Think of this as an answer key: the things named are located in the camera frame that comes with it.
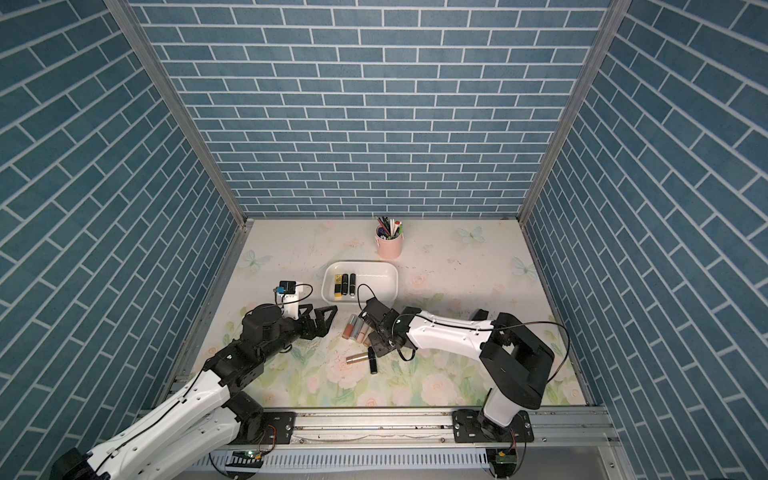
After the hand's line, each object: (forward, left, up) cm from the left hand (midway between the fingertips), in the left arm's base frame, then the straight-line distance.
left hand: (332, 310), depth 77 cm
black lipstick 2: (+15, -2, -15) cm, 22 cm away
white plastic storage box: (+19, -4, -15) cm, 25 cm away
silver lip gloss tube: (+3, -5, -16) cm, 17 cm away
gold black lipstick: (+16, +2, -14) cm, 22 cm away
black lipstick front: (-7, -10, -16) cm, 20 cm away
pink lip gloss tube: (0, -7, -15) cm, 17 cm away
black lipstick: (+18, 0, -15) cm, 23 cm away
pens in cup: (+35, -14, -6) cm, 38 cm away
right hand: (-3, -13, -13) cm, 18 cm away
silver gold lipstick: (-7, -6, -15) cm, 18 cm away
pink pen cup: (+30, -14, -10) cm, 34 cm away
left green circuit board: (-30, +20, -20) cm, 41 cm away
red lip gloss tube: (+1, -2, -14) cm, 15 cm away
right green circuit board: (-30, -44, -19) cm, 57 cm away
